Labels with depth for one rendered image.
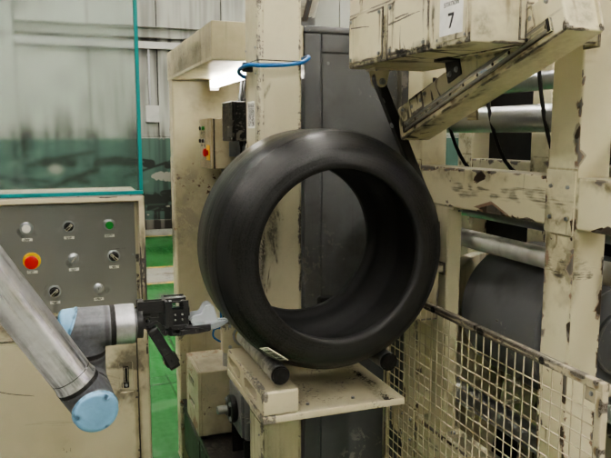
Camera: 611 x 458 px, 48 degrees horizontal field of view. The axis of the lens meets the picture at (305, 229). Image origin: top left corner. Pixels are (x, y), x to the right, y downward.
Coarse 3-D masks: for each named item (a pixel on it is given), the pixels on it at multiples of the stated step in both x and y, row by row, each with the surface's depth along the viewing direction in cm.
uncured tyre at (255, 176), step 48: (288, 144) 152; (336, 144) 152; (384, 144) 160; (240, 192) 149; (384, 192) 185; (240, 240) 147; (384, 240) 189; (432, 240) 163; (240, 288) 149; (384, 288) 187; (288, 336) 154; (336, 336) 181; (384, 336) 162
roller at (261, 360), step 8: (240, 336) 184; (248, 344) 177; (248, 352) 176; (256, 352) 170; (256, 360) 168; (264, 360) 164; (272, 360) 162; (264, 368) 162; (272, 368) 158; (280, 368) 157; (272, 376) 157; (280, 376) 157; (288, 376) 158
